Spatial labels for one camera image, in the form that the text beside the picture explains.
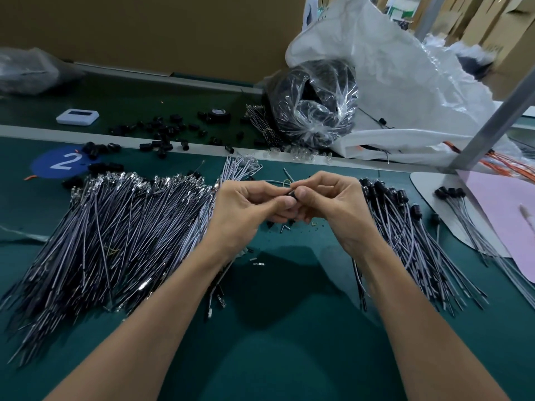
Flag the grey metal frame post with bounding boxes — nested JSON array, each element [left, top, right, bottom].
[[450, 75, 535, 174], [415, 0, 448, 42]]

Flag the crumpled clear plastic bag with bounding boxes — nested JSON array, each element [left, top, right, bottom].
[[0, 47, 83, 95]]

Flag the person's right forearm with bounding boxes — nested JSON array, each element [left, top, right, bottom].
[[355, 238, 509, 401]]

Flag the small bundle of capped wires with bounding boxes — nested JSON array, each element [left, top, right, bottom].
[[435, 187, 535, 310]]

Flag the pile of wires with black caps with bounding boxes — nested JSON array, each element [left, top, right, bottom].
[[351, 178, 490, 316]]

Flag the blue round number sticker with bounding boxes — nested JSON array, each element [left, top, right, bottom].
[[29, 146, 91, 180]]

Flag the small white timer device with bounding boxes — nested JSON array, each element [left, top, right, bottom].
[[56, 108, 100, 126]]

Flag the large white plastic sack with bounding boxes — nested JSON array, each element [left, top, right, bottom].
[[286, 0, 535, 168]]

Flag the person's left forearm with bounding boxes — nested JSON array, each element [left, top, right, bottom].
[[46, 246, 239, 401]]

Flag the clear plastic strip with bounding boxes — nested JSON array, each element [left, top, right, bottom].
[[0, 225, 50, 243]]

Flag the black plastic caps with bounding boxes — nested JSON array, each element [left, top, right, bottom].
[[60, 113, 260, 190]]

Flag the pile of grey wires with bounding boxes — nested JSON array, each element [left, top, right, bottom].
[[0, 156, 262, 368]]

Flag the stack of cardboard boxes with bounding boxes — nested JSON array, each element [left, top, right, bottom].
[[460, 0, 535, 101]]

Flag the pink paper sheet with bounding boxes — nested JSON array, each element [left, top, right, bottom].
[[458, 169, 535, 285]]

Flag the person's left hand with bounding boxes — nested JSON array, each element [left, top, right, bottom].
[[205, 179, 299, 264]]

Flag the brown cardboard panel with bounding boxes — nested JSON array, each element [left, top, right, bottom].
[[0, 0, 307, 84]]

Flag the person's right hand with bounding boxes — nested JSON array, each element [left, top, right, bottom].
[[288, 170, 384, 261]]

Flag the bundle of orange wires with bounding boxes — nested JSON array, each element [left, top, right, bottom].
[[445, 141, 535, 184]]

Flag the clear bag with black contents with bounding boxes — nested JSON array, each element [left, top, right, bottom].
[[267, 58, 359, 149]]

